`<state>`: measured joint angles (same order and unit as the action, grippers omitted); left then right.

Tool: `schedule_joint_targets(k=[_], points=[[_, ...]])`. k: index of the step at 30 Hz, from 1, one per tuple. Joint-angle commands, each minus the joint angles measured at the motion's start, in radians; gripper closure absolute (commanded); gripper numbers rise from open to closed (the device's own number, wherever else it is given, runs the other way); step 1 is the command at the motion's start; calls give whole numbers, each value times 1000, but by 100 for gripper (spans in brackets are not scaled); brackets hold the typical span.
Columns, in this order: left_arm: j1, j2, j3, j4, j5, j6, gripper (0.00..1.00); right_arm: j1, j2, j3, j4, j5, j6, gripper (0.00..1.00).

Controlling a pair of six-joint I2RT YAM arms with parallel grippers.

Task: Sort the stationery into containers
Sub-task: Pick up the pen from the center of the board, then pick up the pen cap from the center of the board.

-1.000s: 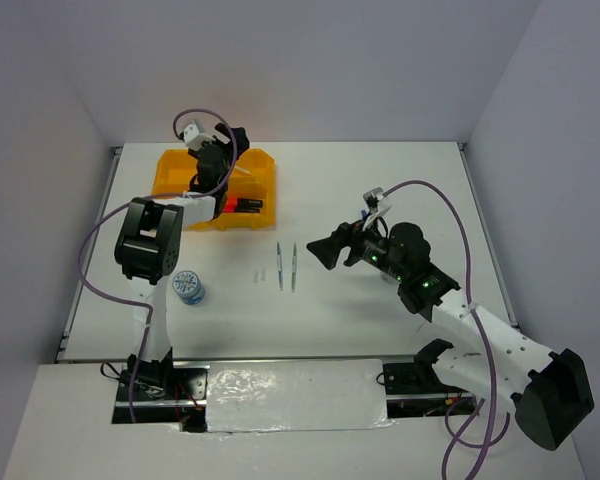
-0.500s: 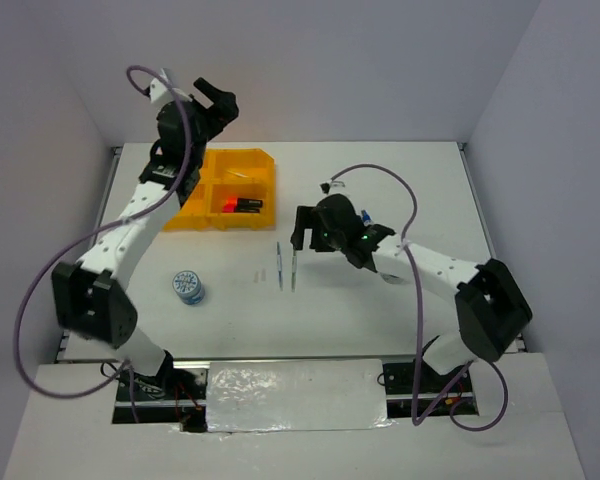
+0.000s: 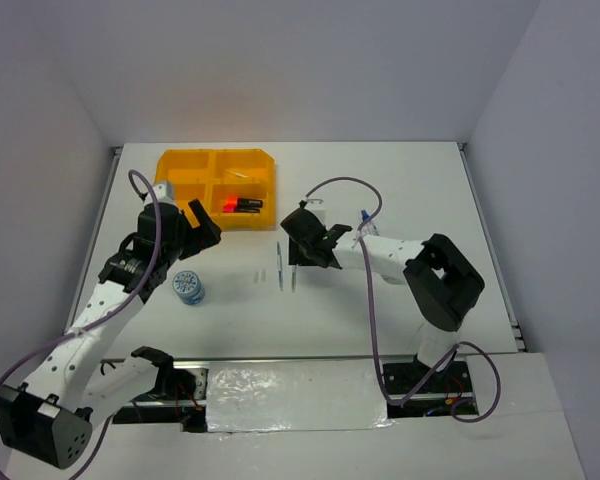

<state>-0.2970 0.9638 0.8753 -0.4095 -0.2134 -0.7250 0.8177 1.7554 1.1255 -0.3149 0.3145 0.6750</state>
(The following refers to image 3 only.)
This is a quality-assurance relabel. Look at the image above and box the black orange-tip highlighter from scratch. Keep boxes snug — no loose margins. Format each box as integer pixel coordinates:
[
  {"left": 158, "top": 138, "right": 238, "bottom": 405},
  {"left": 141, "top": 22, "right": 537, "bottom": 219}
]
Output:
[{"left": 224, "top": 197, "right": 264, "bottom": 209}]

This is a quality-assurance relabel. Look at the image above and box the yellow clear pen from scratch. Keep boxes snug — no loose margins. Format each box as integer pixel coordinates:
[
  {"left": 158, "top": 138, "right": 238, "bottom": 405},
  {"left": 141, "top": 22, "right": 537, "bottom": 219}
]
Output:
[{"left": 225, "top": 170, "right": 253, "bottom": 180}]

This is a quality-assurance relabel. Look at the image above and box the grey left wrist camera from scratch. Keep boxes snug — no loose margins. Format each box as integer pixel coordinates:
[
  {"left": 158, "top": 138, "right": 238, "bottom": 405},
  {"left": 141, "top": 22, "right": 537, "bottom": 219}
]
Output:
[{"left": 152, "top": 181, "right": 175, "bottom": 205}]

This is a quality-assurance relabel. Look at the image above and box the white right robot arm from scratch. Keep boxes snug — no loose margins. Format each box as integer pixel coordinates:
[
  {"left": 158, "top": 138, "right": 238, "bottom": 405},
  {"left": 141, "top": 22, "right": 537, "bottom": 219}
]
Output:
[{"left": 281, "top": 208, "right": 485, "bottom": 391}]

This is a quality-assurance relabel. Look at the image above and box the orange four-compartment plastic bin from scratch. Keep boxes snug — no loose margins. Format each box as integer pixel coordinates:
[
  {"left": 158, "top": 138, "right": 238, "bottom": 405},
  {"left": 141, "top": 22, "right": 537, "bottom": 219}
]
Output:
[{"left": 155, "top": 149, "right": 276, "bottom": 231}]

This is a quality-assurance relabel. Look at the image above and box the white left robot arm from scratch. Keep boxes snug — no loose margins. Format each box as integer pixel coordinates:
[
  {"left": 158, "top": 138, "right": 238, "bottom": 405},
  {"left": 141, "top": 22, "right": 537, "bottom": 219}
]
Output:
[{"left": 0, "top": 182, "right": 221, "bottom": 470}]

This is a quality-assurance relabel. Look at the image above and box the blue white tape roll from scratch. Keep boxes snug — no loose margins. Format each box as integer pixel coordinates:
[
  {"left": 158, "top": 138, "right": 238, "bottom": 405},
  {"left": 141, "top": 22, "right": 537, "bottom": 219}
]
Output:
[{"left": 172, "top": 270, "right": 205, "bottom": 305}]

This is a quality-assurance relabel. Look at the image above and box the black pink-tip highlighter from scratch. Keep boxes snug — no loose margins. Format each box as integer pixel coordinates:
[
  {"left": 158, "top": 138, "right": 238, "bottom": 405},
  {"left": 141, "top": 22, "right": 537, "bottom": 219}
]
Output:
[{"left": 222, "top": 205, "right": 261, "bottom": 214}]

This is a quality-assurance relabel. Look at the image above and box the silver foil panel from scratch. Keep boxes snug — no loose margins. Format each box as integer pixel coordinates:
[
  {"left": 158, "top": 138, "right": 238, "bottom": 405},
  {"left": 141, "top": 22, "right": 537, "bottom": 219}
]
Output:
[{"left": 206, "top": 359, "right": 391, "bottom": 433}]

